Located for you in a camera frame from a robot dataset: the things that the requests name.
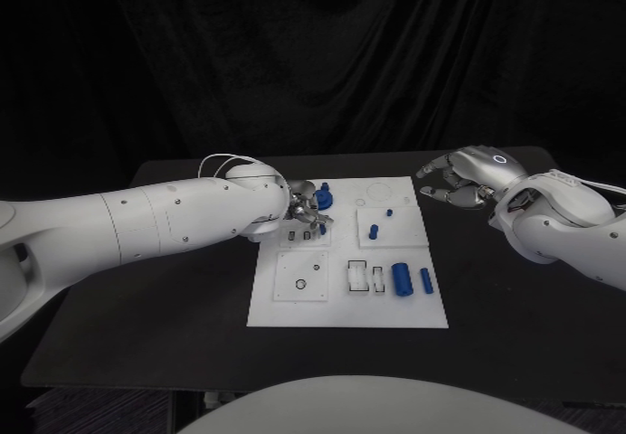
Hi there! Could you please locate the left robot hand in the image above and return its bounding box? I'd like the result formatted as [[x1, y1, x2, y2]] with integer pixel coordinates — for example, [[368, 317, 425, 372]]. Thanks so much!
[[285, 179, 337, 231]]

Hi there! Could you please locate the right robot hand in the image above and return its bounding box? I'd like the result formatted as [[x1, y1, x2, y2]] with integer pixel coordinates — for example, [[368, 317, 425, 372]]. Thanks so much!
[[416, 145, 531, 210]]

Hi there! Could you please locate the white task board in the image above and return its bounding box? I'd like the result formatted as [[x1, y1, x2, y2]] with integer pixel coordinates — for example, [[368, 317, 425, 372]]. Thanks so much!
[[246, 175, 451, 329]]

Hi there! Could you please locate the thick blue cylinder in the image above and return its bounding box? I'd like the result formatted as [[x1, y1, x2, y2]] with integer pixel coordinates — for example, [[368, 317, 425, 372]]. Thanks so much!
[[390, 262, 416, 297]]

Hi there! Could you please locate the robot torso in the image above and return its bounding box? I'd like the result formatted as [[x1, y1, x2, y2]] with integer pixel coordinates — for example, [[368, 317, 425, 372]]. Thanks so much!
[[176, 374, 590, 434]]

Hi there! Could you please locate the white cable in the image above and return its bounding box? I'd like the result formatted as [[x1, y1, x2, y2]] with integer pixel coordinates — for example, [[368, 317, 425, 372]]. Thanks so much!
[[213, 156, 290, 191], [198, 153, 262, 179], [577, 179, 626, 196]]

